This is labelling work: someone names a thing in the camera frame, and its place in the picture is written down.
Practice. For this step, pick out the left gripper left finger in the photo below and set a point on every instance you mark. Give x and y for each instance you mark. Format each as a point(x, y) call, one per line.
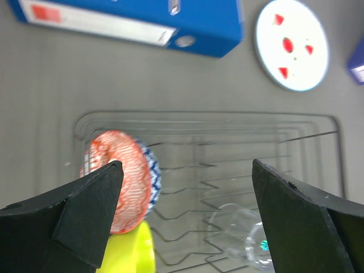
point(65, 229)

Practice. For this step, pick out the yellow-green bowl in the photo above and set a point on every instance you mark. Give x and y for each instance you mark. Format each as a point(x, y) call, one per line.
point(130, 252)

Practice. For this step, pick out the white watermelon plate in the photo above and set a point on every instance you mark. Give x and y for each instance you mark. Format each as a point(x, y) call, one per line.
point(291, 45)

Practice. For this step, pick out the black wire dish rack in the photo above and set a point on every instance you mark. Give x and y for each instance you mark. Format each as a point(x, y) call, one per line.
point(206, 162)

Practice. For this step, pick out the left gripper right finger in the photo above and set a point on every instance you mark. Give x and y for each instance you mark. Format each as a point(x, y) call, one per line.
point(307, 229)

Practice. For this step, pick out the red blue patterned bowl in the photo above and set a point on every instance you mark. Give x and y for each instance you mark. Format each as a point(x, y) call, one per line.
point(142, 176)

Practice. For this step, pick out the blue lying binder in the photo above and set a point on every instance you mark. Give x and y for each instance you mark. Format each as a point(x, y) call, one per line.
point(210, 28)

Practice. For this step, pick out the purple standing binder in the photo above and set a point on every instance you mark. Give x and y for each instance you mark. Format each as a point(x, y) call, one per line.
point(355, 63)

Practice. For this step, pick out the clear glass tumbler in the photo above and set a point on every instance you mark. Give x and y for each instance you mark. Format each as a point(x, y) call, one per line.
point(238, 232)

